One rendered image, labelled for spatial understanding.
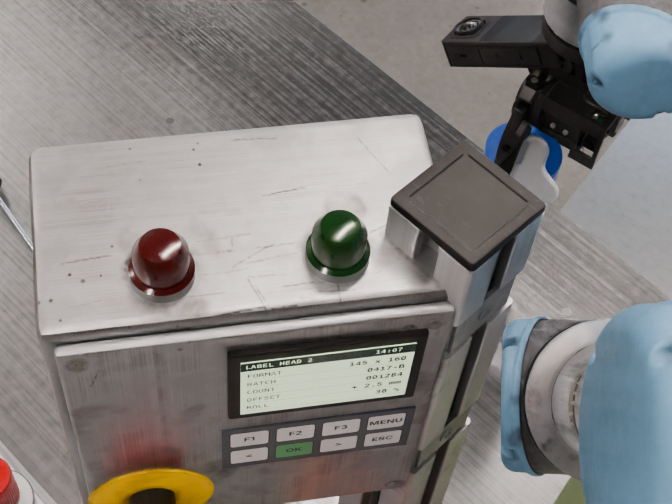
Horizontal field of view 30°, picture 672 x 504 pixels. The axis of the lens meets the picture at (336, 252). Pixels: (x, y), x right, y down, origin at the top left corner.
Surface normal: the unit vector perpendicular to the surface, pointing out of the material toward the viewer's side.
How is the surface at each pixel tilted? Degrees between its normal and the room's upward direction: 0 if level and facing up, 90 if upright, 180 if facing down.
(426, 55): 0
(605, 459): 87
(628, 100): 90
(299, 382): 90
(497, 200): 0
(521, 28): 33
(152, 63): 0
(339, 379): 90
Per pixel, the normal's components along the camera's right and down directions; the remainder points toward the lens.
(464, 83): 0.07, -0.55
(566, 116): -0.58, 0.66
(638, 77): -0.04, 0.83
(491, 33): -0.35, -0.78
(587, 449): -0.99, -0.04
